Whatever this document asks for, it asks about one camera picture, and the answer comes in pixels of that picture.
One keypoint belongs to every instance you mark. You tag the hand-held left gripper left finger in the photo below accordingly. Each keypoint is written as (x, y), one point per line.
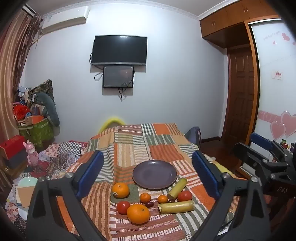
(91, 171)

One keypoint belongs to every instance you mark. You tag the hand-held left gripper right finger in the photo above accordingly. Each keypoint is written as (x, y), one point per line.
(205, 176)

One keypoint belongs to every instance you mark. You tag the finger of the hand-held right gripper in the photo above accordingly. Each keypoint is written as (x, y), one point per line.
(247, 155)
(261, 140)

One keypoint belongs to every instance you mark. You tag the red tomato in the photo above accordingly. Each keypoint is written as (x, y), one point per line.
(184, 196)
(123, 207)

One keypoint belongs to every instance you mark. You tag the yellow banana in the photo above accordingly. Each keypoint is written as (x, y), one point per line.
(178, 187)
(177, 206)

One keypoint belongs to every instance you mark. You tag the large orange with sticker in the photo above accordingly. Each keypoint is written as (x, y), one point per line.
(120, 190)

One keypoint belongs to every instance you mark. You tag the yellow banana front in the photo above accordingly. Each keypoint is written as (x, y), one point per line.
(177, 206)

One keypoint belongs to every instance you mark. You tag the small tangerine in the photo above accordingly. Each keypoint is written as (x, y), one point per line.
(162, 199)
(145, 198)

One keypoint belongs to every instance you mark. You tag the dark purple plate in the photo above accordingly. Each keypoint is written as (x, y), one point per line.
(154, 175)

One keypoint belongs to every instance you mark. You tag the large plain orange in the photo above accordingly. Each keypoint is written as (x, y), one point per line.
(138, 214)

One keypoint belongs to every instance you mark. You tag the dark plum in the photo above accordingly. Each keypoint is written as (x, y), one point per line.
(149, 204)

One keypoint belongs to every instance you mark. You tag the yellow cloth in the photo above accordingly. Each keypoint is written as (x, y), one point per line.
(222, 169)

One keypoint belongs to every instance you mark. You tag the black white checkered cloth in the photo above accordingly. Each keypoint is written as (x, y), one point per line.
(69, 149)

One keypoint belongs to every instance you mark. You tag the floral quilt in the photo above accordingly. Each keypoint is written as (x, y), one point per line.
(49, 157)

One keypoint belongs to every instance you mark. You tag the white wardrobe sliding door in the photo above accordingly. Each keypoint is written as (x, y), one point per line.
(272, 97)

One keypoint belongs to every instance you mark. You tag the brown wooden door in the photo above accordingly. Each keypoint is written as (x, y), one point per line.
(241, 97)

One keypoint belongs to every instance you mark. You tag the yellow foam hoop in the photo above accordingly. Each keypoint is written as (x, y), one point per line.
(112, 120)

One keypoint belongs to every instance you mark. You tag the patchwork striped blanket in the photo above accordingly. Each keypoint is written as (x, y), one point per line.
(157, 143)

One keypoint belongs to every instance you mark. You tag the pink plush toy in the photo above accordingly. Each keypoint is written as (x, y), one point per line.
(32, 153)

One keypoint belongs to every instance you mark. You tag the pale green round lid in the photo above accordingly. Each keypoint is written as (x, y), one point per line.
(27, 182)

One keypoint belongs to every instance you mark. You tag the green storage box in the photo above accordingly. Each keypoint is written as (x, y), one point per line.
(38, 133)

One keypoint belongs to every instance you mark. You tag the brown cardboard sheet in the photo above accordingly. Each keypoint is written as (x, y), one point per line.
(24, 195)

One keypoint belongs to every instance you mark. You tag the orange cardboard box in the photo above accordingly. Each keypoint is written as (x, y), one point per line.
(34, 119)

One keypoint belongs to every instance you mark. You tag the grey plush pillow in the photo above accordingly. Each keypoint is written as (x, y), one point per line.
(47, 104)

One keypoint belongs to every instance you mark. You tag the red box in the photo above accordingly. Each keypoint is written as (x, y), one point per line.
(12, 146)

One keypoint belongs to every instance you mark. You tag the red bag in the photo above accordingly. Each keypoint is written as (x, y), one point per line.
(20, 111)

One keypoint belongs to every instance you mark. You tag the dark patterned cushion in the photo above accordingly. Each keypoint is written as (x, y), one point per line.
(44, 88)

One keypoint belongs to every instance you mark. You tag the wooden overhead cabinet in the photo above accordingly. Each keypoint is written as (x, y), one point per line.
(226, 20)

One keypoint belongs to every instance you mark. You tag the striped brown curtain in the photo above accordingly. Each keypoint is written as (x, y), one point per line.
(13, 60)

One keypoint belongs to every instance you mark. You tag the white air conditioner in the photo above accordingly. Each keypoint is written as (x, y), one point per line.
(64, 19)

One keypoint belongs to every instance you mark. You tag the small black wall monitor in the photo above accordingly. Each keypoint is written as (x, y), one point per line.
(118, 77)

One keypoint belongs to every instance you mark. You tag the wall-mounted black television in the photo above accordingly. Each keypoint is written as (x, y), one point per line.
(119, 49)

